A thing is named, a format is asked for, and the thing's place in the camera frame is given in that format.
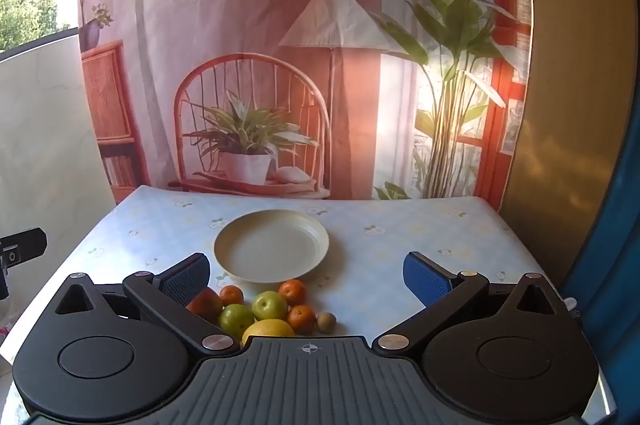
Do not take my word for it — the brown wooden board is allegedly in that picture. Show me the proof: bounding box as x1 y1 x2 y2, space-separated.
500 0 637 288

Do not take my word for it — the floral checked tablecloth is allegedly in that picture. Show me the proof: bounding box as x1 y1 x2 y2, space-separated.
0 184 618 425

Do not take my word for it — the green apple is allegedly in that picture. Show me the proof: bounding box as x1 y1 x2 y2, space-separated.
218 303 256 337

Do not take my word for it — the large yellow citrus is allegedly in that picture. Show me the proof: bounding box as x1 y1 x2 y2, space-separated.
241 319 296 347

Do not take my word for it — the printed room backdrop cloth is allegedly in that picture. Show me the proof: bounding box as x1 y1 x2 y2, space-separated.
77 0 532 213

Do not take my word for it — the blue plastic sheet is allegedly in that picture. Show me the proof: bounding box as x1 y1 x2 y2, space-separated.
560 0 640 356

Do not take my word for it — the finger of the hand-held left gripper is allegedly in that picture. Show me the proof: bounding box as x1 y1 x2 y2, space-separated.
0 228 48 267

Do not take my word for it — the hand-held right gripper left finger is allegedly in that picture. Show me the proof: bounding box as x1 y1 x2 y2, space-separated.
53 252 241 359

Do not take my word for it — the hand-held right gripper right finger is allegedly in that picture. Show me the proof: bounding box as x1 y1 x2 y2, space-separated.
372 251 571 356

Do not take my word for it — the white marble-pattern board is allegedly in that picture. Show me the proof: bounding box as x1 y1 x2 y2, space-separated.
0 30 118 356

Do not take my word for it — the red apple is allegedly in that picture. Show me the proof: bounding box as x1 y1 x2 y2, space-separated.
186 287 224 325

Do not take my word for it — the cream round plate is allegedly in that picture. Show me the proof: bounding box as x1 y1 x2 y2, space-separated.
213 209 330 283

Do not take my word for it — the small orange mandarin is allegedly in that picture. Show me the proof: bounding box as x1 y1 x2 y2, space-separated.
219 285 245 306
278 279 308 307
286 304 317 335

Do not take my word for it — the yellow-green apple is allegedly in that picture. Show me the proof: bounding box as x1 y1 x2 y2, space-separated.
251 290 290 322

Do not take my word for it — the green tree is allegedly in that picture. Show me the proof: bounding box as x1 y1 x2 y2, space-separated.
0 0 73 52

